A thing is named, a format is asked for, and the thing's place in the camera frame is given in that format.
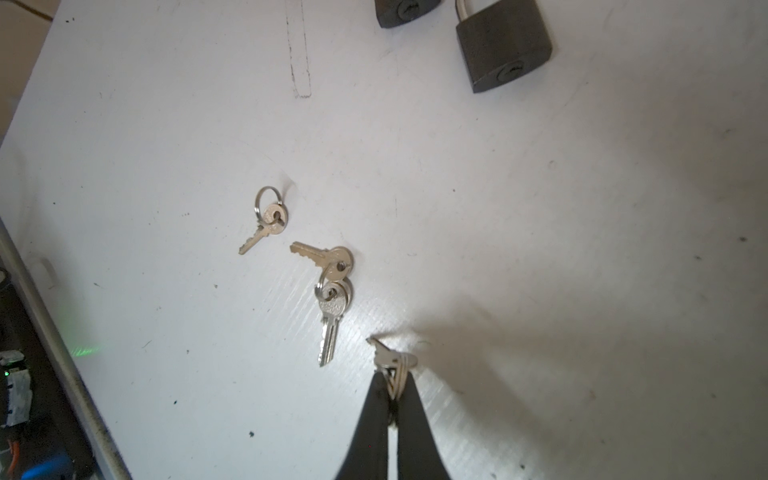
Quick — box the black padlock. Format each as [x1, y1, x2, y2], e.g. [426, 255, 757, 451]
[374, 0, 441, 29]
[455, 0, 553, 94]

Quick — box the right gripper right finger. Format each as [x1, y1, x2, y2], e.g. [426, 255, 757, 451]
[395, 373, 450, 480]

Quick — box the small key bunch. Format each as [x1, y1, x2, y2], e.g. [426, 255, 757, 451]
[238, 186, 288, 255]

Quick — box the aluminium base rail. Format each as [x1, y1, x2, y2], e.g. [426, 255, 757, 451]
[1, 229, 131, 479]

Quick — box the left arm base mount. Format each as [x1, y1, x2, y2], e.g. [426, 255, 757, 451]
[1, 269, 96, 479]

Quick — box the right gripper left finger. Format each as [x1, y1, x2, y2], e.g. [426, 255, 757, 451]
[336, 372, 390, 480]

